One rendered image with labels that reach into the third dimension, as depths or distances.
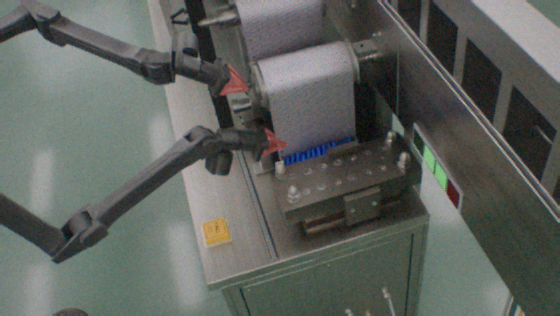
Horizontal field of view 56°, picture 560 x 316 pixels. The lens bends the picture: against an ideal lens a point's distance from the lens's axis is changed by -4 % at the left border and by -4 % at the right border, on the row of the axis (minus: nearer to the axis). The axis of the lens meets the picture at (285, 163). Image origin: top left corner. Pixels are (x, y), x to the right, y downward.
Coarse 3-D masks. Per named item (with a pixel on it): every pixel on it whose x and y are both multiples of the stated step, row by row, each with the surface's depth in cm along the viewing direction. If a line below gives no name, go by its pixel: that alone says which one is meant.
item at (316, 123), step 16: (336, 96) 149; (352, 96) 151; (288, 112) 149; (304, 112) 150; (320, 112) 152; (336, 112) 154; (352, 112) 155; (288, 128) 153; (304, 128) 154; (320, 128) 156; (336, 128) 158; (352, 128) 160; (288, 144) 157; (304, 144) 159; (320, 144) 161
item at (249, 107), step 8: (248, 96) 153; (240, 104) 154; (248, 104) 154; (256, 104) 153; (240, 112) 159; (248, 112) 158; (256, 112) 155; (248, 120) 156; (256, 120) 157; (264, 160) 170; (272, 160) 171; (256, 168) 174; (264, 168) 173; (272, 168) 173
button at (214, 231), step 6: (204, 222) 160; (210, 222) 160; (216, 222) 159; (222, 222) 159; (204, 228) 159; (210, 228) 158; (216, 228) 158; (222, 228) 158; (204, 234) 157; (210, 234) 157; (216, 234) 157; (222, 234) 156; (228, 234) 157; (210, 240) 156; (216, 240) 156; (222, 240) 157
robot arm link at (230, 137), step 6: (216, 132) 147; (222, 132) 146; (228, 132) 147; (234, 132) 148; (222, 138) 146; (228, 138) 146; (234, 138) 147; (228, 144) 147; (234, 144) 148; (222, 150) 151; (228, 150) 151
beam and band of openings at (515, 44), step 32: (384, 0) 133; (416, 0) 127; (448, 0) 100; (480, 0) 92; (512, 0) 91; (416, 32) 121; (448, 32) 117; (480, 32) 93; (512, 32) 85; (544, 32) 84; (448, 64) 112; (480, 64) 104; (512, 64) 86; (544, 64) 78; (480, 96) 104; (512, 96) 90; (544, 96) 80; (512, 128) 96; (544, 128) 95; (544, 160) 92; (544, 192) 87
